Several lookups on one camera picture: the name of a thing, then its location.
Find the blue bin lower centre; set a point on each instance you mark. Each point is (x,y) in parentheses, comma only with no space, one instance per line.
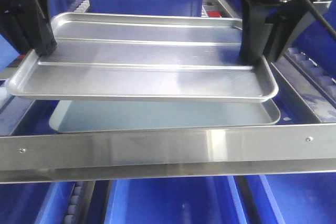
(175,200)

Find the large grey flat tray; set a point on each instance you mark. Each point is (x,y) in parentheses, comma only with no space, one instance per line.
(95,116)

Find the blue bin lower right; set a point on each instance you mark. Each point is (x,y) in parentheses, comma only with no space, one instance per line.
(294,198)

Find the blue bin lower left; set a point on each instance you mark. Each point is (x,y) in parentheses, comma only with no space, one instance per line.
(35,202)

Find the lower white roller track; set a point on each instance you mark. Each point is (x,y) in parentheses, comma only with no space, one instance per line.
(74,206)

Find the ribbed silver metal tray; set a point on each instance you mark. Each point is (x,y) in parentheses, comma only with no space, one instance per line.
(143,58)

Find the red metal frame cart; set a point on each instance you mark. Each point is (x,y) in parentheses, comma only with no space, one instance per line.
(212,14)

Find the far right roller track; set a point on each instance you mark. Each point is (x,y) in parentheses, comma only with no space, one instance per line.
(318,88)

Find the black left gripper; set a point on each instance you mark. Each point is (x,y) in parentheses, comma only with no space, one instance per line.
(30,29)

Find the blue bin right shelf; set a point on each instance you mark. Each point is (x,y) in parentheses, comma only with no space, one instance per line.
(319,46)

